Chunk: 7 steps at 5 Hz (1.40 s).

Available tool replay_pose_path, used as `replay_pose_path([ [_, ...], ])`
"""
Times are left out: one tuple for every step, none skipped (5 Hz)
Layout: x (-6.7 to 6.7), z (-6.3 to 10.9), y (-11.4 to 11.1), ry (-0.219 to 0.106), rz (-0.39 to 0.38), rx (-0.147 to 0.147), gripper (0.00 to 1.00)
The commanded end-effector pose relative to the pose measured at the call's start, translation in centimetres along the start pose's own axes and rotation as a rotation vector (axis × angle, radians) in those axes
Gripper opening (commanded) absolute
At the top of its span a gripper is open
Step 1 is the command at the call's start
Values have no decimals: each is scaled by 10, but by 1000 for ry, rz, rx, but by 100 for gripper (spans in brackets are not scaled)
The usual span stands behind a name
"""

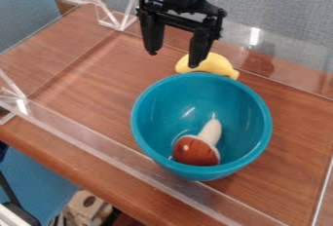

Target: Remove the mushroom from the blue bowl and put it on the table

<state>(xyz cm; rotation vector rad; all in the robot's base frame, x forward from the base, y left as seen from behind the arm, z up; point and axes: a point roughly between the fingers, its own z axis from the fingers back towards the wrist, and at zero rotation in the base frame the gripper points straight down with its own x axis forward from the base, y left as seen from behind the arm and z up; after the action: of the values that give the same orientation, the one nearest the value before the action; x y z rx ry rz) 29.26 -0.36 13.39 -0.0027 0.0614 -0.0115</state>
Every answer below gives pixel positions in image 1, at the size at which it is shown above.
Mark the clear acrylic back barrier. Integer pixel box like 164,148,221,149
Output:
53,0,333,101

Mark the yellow toy banana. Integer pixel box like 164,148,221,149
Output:
173,53,239,80

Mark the brown white toy mushroom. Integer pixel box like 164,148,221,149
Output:
171,117,221,167

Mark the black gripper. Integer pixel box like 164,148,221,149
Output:
136,0,227,68

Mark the clear acrylic barrier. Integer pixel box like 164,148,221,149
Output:
0,73,284,226
53,0,333,101

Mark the clear acrylic front barrier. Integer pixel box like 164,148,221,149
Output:
0,73,284,226

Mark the blue plastic bowl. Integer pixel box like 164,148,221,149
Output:
129,72,272,181

